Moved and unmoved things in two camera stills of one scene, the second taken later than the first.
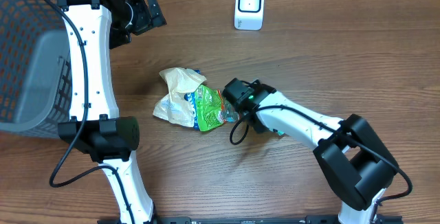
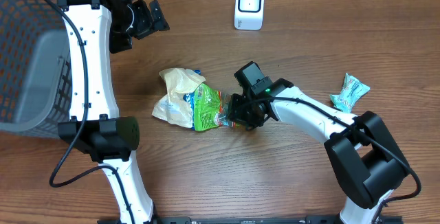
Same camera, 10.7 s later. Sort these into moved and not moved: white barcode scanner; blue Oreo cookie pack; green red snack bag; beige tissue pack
Moved: blue Oreo cookie pack
Not moved: white barcode scanner; green red snack bag; beige tissue pack
